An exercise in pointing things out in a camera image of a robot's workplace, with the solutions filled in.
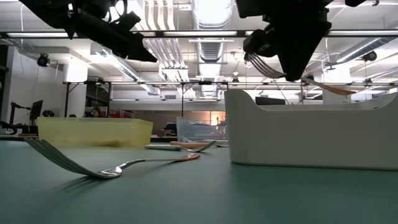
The silver ventilation duct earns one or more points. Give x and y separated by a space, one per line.
211 51

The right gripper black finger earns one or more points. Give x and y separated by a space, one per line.
298 53

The black ceiling spotlight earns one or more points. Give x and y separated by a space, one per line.
311 77
370 56
43 60

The yellow translucent plastic bin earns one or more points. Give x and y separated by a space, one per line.
93 130

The white plastic bin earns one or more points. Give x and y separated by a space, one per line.
311 140

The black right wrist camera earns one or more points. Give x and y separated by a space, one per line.
259 43

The person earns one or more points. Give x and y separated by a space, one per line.
48 113
95 112

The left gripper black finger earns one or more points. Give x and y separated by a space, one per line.
124 43

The green table mat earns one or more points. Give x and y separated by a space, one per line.
248 199

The clear plastic bin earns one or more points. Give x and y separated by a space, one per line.
202 130

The black monitor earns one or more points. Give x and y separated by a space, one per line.
270 100
36 109

